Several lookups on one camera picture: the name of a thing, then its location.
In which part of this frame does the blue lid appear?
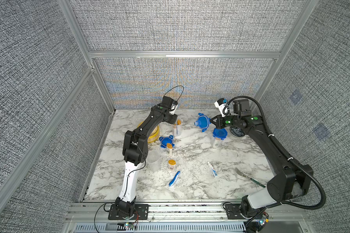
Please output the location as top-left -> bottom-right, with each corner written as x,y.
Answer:
159,135 -> 175,148
213,128 -> 228,140
194,113 -> 211,132

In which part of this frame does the clear cup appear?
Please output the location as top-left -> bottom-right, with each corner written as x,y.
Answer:
172,118 -> 183,137
211,136 -> 225,148
146,150 -> 161,172

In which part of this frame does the clear cup back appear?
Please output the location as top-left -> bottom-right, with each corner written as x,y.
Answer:
172,118 -> 183,137

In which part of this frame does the toothpaste tube vertical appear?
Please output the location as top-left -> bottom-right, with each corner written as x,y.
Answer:
207,162 -> 218,178

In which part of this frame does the orange cap bottle front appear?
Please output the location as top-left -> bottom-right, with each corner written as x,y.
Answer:
168,159 -> 177,170

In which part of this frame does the blue toothbrush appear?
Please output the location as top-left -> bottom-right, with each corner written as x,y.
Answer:
169,171 -> 181,187

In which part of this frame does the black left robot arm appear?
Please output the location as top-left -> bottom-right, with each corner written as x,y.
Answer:
114,96 -> 178,216

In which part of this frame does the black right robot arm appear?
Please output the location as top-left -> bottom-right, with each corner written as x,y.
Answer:
210,96 -> 327,219

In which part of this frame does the grey bowl with stones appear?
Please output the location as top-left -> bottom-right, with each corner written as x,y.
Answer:
229,127 -> 246,137

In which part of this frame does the yellow steamer basket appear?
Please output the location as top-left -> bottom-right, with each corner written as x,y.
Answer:
148,126 -> 160,143

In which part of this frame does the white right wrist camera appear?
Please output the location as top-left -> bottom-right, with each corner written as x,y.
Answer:
214,98 -> 229,117

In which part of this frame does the green handled fork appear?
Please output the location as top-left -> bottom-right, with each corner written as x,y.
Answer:
234,168 -> 265,188

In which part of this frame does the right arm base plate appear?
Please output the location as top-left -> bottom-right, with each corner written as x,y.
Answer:
222,202 -> 266,220

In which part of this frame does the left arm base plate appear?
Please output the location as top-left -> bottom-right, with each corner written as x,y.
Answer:
108,204 -> 149,220

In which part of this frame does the aluminium front rail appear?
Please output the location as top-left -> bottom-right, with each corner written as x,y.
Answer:
65,200 -> 310,223

